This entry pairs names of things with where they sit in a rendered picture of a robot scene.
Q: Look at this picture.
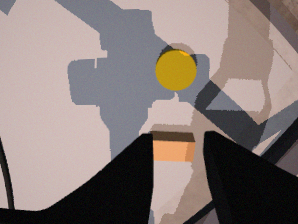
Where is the black rope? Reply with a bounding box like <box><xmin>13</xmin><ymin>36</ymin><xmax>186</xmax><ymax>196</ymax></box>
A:
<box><xmin>0</xmin><ymin>141</ymin><xmax>14</xmax><ymax>209</ymax></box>

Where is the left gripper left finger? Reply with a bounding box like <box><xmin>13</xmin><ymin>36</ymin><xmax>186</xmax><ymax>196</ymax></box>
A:
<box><xmin>0</xmin><ymin>133</ymin><xmax>154</xmax><ymax>224</ymax></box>

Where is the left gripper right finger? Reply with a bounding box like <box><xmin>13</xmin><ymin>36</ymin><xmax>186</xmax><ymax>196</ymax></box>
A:
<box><xmin>203</xmin><ymin>131</ymin><xmax>298</xmax><ymax>224</ymax></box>

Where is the small orange block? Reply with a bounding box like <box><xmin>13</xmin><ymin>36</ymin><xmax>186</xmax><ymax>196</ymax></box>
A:
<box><xmin>150</xmin><ymin>131</ymin><xmax>196</xmax><ymax>162</ymax></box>

